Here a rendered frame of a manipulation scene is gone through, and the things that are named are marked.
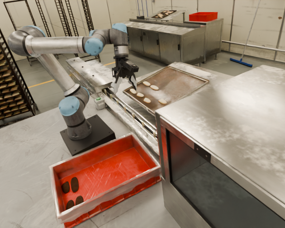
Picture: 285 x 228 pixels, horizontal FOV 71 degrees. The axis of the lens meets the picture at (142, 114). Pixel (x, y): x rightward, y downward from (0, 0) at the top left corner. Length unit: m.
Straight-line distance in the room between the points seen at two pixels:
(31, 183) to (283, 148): 1.14
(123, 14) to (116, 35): 8.04
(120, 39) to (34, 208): 0.91
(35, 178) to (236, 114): 1.06
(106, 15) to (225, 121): 8.44
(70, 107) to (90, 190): 0.45
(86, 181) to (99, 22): 7.95
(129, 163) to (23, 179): 0.59
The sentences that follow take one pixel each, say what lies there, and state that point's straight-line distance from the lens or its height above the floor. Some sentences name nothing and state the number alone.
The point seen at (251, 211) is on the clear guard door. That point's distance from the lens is 0.49.
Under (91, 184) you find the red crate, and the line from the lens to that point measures 1.10.
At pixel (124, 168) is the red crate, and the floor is 0.82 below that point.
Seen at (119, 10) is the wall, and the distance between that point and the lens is 9.06.
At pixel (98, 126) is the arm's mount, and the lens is 1.33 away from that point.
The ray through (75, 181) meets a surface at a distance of 1.13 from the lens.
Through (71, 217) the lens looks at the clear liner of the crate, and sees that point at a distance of 0.93.
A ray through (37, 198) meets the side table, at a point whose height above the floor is 0.82.
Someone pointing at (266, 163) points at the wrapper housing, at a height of 1.30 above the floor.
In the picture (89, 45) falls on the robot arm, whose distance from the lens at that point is 0.98.
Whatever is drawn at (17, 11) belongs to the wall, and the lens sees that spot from 8.26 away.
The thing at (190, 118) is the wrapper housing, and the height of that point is 1.30.
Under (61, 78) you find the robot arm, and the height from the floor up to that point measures 1.24.
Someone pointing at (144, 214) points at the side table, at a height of 0.82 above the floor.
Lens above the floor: 1.62
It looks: 32 degrees down
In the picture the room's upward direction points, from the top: 8 degrees counter-clockwise
